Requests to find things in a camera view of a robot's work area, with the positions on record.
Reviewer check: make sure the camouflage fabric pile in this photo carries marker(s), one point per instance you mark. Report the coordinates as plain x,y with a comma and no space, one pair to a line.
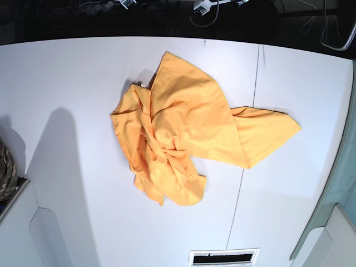
9,174

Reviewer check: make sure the white bin left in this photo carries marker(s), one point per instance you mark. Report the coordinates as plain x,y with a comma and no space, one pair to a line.
43,226

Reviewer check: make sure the orange yellow t-shirt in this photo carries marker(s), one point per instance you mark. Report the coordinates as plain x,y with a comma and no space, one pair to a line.
185,114

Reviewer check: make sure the white bin right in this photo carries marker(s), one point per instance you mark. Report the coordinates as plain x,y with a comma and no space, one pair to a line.
332,245

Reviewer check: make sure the white camera mount top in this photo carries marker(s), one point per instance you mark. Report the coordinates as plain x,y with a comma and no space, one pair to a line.
202,7

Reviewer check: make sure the white bin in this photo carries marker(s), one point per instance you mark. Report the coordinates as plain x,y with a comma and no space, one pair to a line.
332,245
43,226

